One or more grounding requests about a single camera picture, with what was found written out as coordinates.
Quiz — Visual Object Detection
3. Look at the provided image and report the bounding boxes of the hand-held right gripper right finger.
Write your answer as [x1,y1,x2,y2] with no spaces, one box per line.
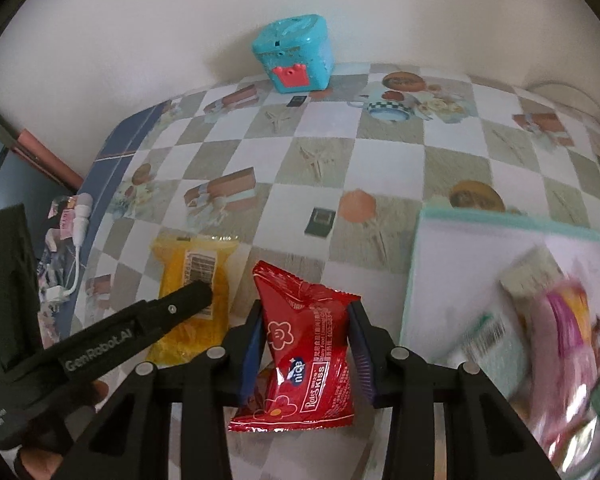
[347,301,563,480]

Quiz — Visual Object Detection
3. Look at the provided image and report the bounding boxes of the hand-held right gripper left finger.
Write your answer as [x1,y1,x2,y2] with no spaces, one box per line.
[55,301,266,480]

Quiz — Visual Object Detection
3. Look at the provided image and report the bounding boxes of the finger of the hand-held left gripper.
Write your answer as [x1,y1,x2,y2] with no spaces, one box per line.
[140,280,214,333]

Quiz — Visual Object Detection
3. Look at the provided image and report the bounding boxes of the yellow snack packet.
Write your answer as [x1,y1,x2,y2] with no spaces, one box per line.
[145,232,241,366]

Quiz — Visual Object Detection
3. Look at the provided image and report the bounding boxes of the red snack packet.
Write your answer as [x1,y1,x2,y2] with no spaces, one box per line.
[228,260,363,433]

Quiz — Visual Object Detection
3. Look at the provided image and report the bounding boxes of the shallow teal-edged tray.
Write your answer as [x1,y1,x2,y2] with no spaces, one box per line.
[399,205,600,480]

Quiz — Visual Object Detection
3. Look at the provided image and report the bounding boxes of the green and white speckled packet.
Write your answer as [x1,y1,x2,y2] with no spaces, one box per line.
[450,310,533,401]

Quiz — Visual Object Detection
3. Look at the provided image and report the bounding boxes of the pink cake roll packet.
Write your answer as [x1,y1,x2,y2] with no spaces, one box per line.
[525,280,600,461]

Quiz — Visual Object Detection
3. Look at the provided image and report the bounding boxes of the person's left hand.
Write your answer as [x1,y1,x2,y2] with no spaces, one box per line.
[14,447,71,480]

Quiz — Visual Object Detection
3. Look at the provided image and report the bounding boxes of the crumpled patterned wrapper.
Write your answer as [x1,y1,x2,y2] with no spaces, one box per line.
[37,240,81,281]

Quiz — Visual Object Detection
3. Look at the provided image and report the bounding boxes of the pink tube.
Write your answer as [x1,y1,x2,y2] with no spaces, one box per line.
[50,200,78,238]

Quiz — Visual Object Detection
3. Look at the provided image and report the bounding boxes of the pink board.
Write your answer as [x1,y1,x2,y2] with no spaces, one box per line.
[10,129,86,188]

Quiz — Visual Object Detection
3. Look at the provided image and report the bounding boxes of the teal toy box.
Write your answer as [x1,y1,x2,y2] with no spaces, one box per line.
[251,12,335,95]

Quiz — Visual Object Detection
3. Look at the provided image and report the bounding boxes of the white corded handheld device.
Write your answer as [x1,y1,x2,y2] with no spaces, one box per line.
[47,192,93,306]

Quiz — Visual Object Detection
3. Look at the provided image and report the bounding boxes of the white cable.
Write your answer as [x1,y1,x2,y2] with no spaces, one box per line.
[525,80,600,116]

